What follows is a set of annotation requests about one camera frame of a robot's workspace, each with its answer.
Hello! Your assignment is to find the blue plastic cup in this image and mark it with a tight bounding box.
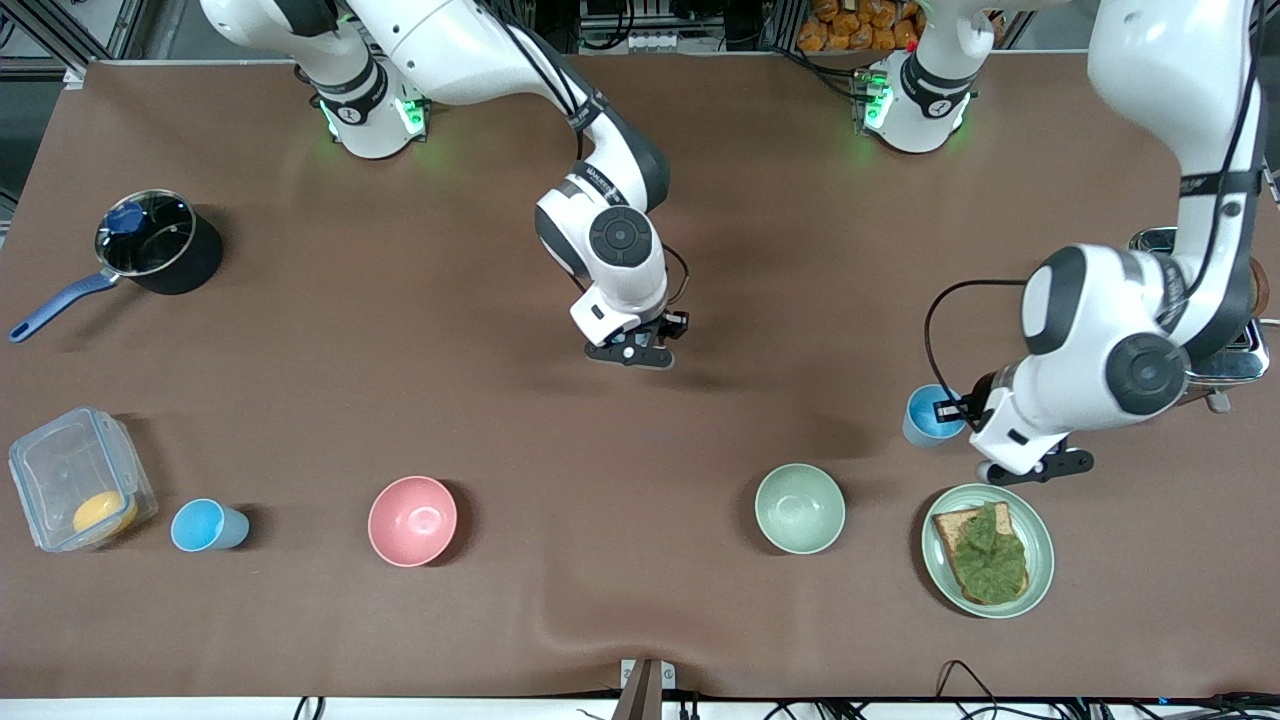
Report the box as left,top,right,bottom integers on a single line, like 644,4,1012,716
170,498,251,553
903,385,969,449

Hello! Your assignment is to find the toast slice under lettuce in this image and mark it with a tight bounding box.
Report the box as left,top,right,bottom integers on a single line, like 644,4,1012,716
932,502,1031,607

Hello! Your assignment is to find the pale green plate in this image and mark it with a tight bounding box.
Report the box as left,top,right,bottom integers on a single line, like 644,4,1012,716
921,484,1055,619

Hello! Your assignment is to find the green lettuce leaf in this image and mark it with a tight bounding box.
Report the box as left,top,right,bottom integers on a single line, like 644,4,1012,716
948,503,1029,604

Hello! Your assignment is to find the pale green bowl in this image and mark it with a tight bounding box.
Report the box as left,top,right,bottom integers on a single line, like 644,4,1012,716
754,463,847,555

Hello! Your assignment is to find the cream and chrome toaster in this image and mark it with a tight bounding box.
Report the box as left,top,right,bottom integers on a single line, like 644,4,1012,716
1128,228,1273,413

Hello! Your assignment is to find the pink bowl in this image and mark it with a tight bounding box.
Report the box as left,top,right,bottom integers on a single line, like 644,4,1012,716
367,476,459,568

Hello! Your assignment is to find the bag of orange buns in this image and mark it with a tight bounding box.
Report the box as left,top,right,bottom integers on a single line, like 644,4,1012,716
797,0,921,53

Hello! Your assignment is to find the metal table clamp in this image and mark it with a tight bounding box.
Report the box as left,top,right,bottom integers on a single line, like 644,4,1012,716
618,657,677,720

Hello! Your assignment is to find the glass lid with blue knob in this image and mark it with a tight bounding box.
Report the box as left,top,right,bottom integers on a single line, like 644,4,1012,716
95,190,196,278

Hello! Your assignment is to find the yellow round fruit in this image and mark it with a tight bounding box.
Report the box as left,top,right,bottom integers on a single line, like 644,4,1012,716
72,490,138,541

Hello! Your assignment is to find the clear plastic container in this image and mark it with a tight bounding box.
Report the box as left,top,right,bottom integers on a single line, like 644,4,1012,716
8,406,159,553

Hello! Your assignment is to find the black pot with blue handle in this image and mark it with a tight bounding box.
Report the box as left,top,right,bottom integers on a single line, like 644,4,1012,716
8,190,224,344

